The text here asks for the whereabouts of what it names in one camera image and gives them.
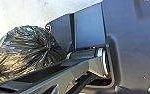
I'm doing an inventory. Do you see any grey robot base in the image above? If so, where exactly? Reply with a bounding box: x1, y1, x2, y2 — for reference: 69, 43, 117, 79
45, 0, 150, 94

